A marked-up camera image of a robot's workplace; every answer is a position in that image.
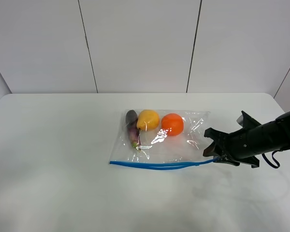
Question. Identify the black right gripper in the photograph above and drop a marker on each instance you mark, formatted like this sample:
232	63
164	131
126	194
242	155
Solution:
244	145

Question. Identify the clear zip bag blue zipper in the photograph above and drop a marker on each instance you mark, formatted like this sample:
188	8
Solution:
162	152

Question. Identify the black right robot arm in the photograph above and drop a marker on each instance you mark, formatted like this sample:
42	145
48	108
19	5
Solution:
284	122

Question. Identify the orange fruit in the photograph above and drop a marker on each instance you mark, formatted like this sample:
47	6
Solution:
172	124

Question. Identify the purple eggplant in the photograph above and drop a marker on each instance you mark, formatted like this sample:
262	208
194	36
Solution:
133	132

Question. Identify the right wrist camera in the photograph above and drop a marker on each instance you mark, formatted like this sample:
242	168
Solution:
247	122

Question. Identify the blue cable loop right wrist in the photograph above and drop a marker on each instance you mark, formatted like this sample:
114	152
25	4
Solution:
271	162

